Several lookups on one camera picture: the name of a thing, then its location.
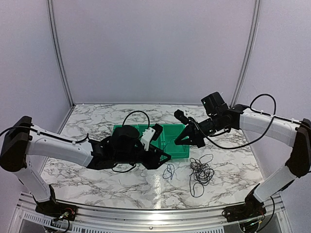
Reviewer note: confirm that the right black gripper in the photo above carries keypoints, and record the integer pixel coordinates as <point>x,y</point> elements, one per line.
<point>190,130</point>

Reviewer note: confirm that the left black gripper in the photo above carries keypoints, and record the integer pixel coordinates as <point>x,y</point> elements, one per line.
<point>152,163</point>

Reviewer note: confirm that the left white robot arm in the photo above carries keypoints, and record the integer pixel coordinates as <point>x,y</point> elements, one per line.
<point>25,139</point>

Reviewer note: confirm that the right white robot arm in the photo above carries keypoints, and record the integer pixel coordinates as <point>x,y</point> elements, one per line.
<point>221,118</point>

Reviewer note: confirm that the right green bin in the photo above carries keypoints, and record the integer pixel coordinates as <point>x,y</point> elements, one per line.
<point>166,141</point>

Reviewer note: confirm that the middle green bin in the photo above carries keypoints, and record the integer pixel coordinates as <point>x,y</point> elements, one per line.
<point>142,127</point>

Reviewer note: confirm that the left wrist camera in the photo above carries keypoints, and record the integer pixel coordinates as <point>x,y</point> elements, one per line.
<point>150,134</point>

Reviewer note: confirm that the front aluminium rail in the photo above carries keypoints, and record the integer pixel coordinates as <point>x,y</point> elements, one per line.
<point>95,219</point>

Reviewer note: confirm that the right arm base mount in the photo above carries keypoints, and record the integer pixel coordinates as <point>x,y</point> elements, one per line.
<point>243,211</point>

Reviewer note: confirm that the right aluminium frame post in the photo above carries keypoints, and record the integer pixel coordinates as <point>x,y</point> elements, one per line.
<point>248,51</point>

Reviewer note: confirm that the aluminium frame post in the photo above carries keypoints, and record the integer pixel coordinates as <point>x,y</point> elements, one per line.
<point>58,54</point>
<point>248,51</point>

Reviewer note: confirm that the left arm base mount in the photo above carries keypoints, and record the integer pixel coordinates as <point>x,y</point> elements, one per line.
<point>58,212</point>

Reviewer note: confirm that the left aluminium frame post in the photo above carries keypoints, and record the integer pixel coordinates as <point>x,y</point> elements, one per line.
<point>58,54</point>

